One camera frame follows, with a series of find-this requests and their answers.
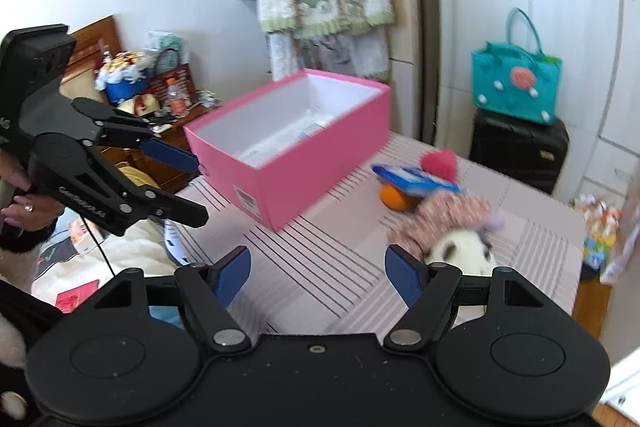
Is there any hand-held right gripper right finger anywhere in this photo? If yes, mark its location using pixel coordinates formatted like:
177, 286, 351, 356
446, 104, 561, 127
384, 244, 546, 353

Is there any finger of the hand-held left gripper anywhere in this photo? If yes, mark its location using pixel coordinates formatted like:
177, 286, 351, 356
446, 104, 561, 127
56, 146, 210, 238
71, 97, 202, 176

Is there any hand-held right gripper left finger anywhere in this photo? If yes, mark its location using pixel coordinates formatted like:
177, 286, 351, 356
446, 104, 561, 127
92, 246, 252, 353

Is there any white plush animal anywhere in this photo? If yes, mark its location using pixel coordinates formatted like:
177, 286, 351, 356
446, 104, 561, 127
425, 227, 500, 280

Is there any pink floral scrunchie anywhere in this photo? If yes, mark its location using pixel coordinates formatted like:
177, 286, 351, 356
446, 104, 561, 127
387, 192, 494, 258

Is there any orange makeup sponge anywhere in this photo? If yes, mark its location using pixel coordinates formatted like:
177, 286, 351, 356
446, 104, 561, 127
379, 184, 419, 212

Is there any pink cardboard box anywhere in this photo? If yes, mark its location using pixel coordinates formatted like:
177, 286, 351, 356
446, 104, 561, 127
182, 68, 392, 233

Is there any pink makeup sponge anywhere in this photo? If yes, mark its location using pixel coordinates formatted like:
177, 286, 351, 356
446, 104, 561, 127
420, 149, 459, 182

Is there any person's left forearm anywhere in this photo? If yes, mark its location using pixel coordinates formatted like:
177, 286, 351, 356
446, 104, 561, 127
0, 224, 57, 255

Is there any person's left hand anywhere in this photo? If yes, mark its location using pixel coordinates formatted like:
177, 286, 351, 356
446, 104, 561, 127
0, 154, 66, 235

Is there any wooden nightstand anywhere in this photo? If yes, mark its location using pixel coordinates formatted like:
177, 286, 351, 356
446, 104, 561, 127
97, 101, 211, 194

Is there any orange cap plastic bottle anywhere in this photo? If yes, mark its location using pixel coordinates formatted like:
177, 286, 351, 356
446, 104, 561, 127
165, 77, 192, 118

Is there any red white pouch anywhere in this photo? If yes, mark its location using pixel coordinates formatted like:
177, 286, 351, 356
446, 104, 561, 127
117, 93, 162, 118

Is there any wooden headboard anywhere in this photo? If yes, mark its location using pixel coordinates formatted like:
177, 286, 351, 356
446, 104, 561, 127
59, 14, 126, 95

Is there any white fluffy blanket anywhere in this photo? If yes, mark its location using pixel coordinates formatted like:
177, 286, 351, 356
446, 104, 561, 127
30, 214, 177, 314

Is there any brown checked basket bag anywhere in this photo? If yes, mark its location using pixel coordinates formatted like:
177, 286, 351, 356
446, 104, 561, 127
149, 48, 194, 108

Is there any blue bowl with wrappers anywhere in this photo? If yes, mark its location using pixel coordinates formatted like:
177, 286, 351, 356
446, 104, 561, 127
94, 51, 154, 106

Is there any white plastic bag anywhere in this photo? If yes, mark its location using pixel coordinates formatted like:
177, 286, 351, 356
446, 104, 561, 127
144, 30, 194, 64

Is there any white blue packet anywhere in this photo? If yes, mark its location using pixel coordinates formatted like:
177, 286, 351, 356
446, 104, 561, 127
237, 114, 337, 160

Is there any red booklet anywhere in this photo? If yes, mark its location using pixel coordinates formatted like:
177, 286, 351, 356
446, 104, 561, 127
54, 279, 99, 314

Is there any black suitcase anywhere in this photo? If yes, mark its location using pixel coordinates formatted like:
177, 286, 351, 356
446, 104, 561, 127
469, 109, 570, 195

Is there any brown paper bag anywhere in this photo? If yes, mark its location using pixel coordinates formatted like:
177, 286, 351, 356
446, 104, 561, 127
265, 26, 391, 81

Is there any pile of snack bottles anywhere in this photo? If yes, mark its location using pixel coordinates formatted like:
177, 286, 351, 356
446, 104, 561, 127
574, 193, 626, 271

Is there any person's fluffy white clothing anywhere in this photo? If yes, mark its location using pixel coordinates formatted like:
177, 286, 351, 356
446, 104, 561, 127
0, 311, 30, 420

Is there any teal felt tote bag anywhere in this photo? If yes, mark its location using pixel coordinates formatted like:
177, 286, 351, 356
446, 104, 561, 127
471, 8, 563, 126

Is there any white wardrobe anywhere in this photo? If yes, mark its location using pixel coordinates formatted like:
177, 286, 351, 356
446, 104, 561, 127
430, 0, 640, 350

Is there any black cable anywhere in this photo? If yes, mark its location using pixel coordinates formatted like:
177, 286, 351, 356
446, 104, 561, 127
81, 216, 117, 279

